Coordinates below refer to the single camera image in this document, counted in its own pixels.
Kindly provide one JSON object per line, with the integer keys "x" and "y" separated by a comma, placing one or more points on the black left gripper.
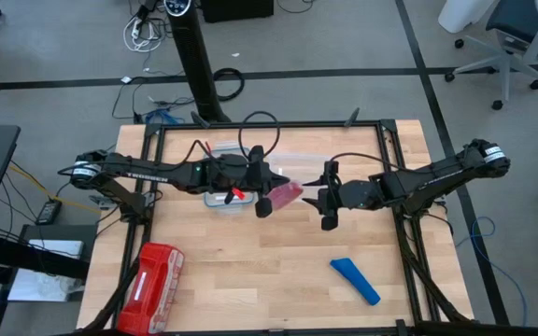
{"x": 236, "y": 172}

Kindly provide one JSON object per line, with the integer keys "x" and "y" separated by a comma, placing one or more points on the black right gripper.
{"x": 353, "y": 193}

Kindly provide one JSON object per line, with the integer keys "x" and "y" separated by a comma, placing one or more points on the red bandage roll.
{"x": 292, "y": 190}

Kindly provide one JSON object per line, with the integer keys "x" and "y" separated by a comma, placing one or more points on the clear zip plastic bag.
{"x": 299, "y": 189}

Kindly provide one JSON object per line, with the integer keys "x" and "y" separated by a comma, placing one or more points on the clear plastic container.
{"x": 297, "y": 163}

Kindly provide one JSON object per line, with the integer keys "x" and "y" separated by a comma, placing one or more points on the blue bandage strip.
{"x": 355, "y": 280}

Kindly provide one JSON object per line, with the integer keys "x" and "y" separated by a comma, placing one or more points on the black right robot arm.
{"x": 437, "y": 175}

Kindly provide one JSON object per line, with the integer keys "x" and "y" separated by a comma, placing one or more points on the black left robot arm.
{"x": 157, "y": 172}

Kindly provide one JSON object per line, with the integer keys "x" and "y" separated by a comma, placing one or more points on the red tag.
{"x": 238, "y": 193}

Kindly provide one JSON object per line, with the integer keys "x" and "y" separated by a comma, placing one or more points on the teal-rimmed container lid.
{"x": 217, "y": 200}

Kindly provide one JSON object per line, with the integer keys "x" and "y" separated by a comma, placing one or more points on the black tower fan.
{"x": 194, "y": 56}

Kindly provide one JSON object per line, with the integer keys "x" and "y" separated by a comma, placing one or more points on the red first aid kit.
{"x": 152, "y": 284}

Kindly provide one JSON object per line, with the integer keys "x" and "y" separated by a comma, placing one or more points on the black box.
{"x": 236, "y": 9}

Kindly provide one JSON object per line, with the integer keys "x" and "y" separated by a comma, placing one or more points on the white bin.
{"x": 460, "y": 14}

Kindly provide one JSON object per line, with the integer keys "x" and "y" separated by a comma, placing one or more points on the black power adapter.
{"x": 48, "y": 212}

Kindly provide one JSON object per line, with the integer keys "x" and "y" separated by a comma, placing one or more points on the white flat device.
{"x": 56, "y": 249}

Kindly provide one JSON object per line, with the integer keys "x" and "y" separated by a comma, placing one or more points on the grey office chair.
{"x": 526, "y": 18}

